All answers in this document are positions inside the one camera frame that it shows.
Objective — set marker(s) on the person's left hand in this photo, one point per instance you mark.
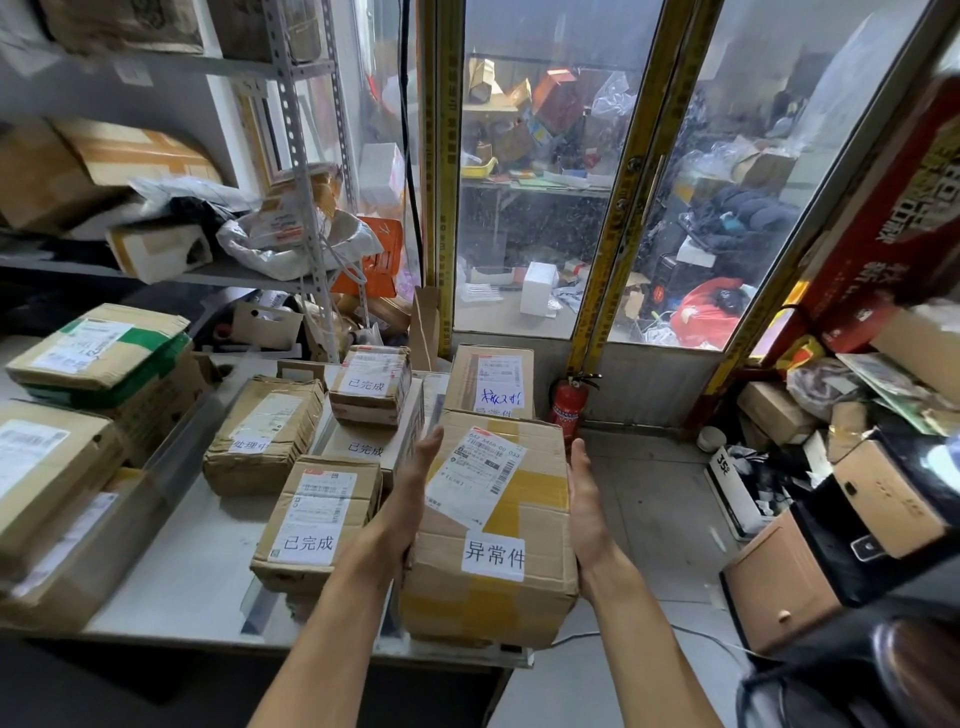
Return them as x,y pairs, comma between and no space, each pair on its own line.
405,517

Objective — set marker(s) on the person's right hand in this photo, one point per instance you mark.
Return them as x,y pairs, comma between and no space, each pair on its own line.
592,532

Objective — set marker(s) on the narrow box with label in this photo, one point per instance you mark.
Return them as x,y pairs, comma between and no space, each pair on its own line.
465,375

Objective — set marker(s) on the brown parcel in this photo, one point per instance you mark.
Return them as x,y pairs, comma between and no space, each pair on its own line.
262,435

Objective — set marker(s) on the brown cardboard sign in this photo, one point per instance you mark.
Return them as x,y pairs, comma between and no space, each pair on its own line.
300,371

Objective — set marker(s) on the green-taped cardboard box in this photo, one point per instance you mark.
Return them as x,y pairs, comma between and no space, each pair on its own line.
97,352

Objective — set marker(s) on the person's right forearm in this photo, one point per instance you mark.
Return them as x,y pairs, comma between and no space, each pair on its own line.
652,660

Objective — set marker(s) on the person's left forearm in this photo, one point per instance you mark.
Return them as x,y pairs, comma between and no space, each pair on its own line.
322,652

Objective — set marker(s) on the red fire extinguisher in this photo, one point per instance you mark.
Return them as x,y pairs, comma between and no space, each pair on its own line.
570,409

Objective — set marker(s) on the white round object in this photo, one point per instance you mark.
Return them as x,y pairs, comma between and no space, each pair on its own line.
711,439

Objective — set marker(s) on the black white shoe box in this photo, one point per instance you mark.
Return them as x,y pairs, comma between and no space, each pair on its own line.
739,487

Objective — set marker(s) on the tall narrow cardboard piece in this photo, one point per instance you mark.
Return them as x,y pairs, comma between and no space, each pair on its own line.
424,330

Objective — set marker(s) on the brown cardboard floor box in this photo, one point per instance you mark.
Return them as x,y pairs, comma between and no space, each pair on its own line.
780,592

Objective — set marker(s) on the plain cardboard box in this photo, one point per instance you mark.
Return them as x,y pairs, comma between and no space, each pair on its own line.
776,412

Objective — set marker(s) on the open cardboard box outdoors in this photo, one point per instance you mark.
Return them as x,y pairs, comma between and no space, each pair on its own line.
634,300

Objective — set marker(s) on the beige storage basket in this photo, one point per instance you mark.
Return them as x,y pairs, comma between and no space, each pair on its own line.
266,326

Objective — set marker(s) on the red cloth heap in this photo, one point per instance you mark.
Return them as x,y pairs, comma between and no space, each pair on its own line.
705,319

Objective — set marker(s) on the white box outdoors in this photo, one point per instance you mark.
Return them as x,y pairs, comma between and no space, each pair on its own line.
538,289

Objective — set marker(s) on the orange paper bag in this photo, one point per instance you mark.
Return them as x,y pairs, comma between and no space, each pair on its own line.
375,262

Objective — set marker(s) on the white woven sack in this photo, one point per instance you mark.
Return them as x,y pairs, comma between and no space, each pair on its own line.
300,262

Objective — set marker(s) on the orange white wrapped bundle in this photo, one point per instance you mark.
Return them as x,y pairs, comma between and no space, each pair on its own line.
285,217

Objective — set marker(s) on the white foam box yellow tape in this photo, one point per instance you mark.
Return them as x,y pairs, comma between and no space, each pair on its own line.
157,251

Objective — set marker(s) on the black plastic bag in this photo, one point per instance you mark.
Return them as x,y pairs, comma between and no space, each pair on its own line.
199,214

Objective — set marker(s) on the grey metal shelf rack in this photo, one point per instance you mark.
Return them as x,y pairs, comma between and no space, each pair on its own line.
289,112

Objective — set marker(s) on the tall red box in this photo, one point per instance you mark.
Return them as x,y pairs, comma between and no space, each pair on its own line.
900,225

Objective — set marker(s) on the large yellow-taped cardboard box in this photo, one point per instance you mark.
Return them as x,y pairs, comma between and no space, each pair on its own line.
75,165

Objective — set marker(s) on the cardboard box on rack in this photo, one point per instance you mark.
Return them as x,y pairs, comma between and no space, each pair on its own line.
120,26
240,30

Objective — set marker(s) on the glass storefront with taped frame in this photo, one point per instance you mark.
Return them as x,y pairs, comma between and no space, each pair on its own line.
450,187

